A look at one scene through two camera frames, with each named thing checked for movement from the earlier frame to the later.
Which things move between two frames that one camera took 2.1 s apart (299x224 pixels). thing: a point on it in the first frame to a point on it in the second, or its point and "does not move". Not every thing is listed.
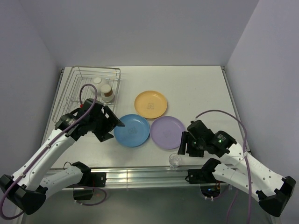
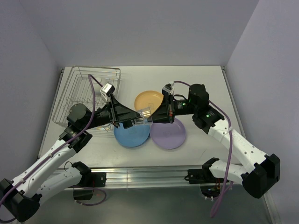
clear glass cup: (174, 160) to (146, 118)
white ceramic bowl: (97, 80) does not move
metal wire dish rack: (99, 83) does not move
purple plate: (166, 132) does not move
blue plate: (135, 132) does not move
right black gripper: (186, 137) to (163, 114)
